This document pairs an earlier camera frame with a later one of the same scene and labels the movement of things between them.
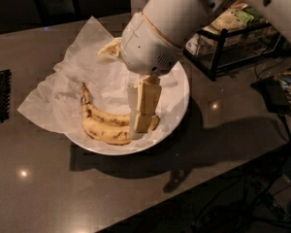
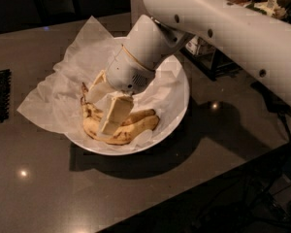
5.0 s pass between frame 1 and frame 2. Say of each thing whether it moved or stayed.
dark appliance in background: stayed
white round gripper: moved
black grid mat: stayed
